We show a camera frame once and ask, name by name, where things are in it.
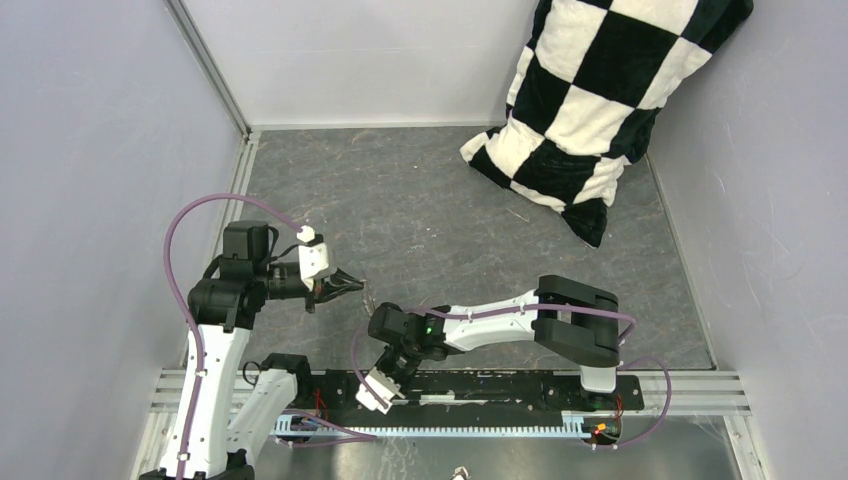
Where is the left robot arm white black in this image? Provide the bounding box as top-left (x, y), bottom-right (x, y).
top-left (142, 220), bottom-right (364, 479)

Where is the black white checkered blanket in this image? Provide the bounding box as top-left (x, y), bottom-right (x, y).
top-left (460, 1), bottom-right (754, 248)

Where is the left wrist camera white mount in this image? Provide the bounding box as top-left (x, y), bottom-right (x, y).
top-left (296, 226), bottom-right (333, 292)

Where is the white toothed cable duct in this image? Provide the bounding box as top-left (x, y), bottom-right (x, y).
top-left (270, 414), bottom-right (622, 441)

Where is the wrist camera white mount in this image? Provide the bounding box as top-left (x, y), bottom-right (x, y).
top-left (355, 368), bottom-right (405, 414)
top-left (296, 226), bottom-right (333, 292)

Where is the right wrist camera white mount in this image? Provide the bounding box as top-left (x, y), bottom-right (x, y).
top-left (355, 368), bottom-right (405, 414)

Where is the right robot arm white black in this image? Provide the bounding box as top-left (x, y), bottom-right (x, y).
top-left (358, 275), bottom-right (635, 408)

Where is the aluminium corner frame post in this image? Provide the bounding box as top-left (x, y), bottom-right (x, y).
top-left (163, 0), bottom-right (252, 138)

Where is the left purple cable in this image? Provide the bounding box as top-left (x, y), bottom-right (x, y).
top-left (162, 193), bottom-right (309, 480)

